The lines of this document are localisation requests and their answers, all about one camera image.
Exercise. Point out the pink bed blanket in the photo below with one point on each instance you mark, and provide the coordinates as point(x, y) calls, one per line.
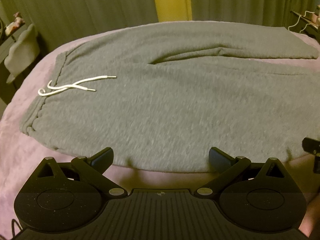
point(21, 154)

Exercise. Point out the grey-green curtain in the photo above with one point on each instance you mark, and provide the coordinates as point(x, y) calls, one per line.
point(62, 21)

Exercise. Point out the grey desk with clutter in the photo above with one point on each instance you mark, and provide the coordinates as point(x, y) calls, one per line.
point(9, 35)

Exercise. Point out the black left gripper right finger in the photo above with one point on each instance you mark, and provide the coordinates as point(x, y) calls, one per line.
point(229, 169)

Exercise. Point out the yellow curtain strip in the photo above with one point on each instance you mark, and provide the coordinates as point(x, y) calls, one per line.
point(173, 10)

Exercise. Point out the white drawstring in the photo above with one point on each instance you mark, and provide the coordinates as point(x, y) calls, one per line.
point(76, 85)

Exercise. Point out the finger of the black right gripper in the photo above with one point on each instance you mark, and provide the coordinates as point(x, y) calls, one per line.
point(311, 146)

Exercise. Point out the grey sweatpants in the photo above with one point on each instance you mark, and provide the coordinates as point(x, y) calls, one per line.
point(162, 95)

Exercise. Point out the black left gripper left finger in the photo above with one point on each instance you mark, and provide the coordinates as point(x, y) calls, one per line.
point(91, 171)

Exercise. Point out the grey chair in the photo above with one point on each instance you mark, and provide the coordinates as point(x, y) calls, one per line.
point(22, 53)

